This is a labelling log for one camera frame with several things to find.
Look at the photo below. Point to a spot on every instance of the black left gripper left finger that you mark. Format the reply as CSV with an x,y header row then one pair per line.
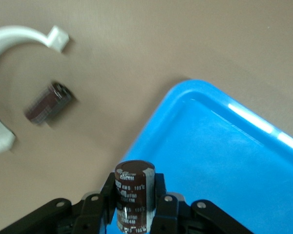
x,y
88,214

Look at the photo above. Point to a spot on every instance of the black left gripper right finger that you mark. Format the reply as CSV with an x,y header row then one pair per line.
x,y
180,217

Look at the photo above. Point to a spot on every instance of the small black terminal block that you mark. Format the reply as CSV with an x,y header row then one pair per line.
x,y
131,195

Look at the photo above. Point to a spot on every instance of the dark brown cylindrical capacitor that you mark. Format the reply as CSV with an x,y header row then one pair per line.
x,y
48,104

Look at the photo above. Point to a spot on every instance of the blue plastic tray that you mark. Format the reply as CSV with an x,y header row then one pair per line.
x,y
222,158

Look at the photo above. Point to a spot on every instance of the brown table mat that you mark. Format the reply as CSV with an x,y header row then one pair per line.
x,y
161,36

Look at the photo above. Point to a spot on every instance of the white semicircular plastic bracket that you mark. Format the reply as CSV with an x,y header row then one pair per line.
x,y
19,34

